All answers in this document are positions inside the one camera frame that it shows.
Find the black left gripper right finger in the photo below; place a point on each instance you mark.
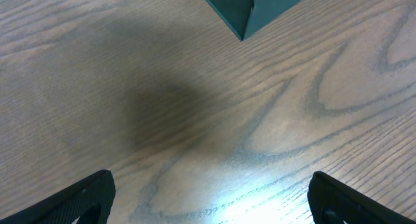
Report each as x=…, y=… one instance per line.
x=333, y=202

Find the black cardboard box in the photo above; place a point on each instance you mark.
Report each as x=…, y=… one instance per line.
x=246, y=17

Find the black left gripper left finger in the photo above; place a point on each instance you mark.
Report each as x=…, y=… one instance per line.
x=87, y=201

